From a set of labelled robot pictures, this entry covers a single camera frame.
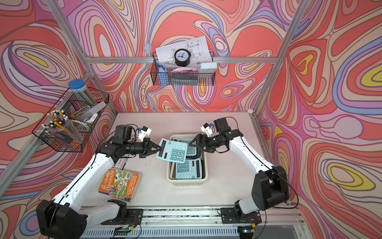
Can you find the grey stapler in basket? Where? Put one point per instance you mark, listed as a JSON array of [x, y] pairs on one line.
[[89, 114]]

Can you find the black wire basket wall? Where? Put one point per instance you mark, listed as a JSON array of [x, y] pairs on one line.
[[180, 76], [69, 104]]

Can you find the blue calculator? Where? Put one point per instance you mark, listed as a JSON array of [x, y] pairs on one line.
[[172, 151], [190, 169]]

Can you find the cream plastic storage box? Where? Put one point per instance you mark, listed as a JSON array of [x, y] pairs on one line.
[[170, 175]]

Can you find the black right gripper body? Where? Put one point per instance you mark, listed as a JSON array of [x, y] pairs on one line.
[[211, 143]]

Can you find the black round clock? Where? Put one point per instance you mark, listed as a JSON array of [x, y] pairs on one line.
[[182, 57]]

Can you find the white paper drawing sheet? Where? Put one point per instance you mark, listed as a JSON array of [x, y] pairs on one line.
[[198, 48]]

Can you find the blue calculator corner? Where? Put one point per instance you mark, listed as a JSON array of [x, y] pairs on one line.
[[191, 152]]

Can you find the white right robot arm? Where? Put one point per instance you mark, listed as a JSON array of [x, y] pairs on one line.
[[270, 186]]

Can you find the blue lid pencil jar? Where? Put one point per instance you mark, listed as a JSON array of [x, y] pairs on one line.
[[82, 92]]

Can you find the colourful children's book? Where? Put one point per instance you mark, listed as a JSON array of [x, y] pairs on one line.
[[120, 184]]

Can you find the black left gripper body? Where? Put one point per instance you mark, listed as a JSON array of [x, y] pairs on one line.
[[138, 148]]

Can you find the white box in basket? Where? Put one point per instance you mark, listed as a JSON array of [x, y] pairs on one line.
[[208, 68]]

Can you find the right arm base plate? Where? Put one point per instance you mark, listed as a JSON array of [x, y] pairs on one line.
[[233, 215]]

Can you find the newspaper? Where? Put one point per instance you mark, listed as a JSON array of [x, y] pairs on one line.
[[120, 163]]

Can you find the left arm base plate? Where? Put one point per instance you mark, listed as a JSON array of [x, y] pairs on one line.
[[128, 216]]

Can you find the black wire basket back wall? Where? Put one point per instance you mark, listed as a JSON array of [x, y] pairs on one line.
[[180, 76]]

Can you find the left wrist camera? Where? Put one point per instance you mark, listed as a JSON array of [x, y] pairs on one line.
[[143, 132]]

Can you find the black wire basket left wall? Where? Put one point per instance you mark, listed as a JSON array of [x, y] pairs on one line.
[[69, 104]]

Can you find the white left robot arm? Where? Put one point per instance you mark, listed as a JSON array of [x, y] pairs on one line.
[[62, 216]]

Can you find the clear cup of pencils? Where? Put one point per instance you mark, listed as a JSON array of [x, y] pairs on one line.
[[62, 128]]

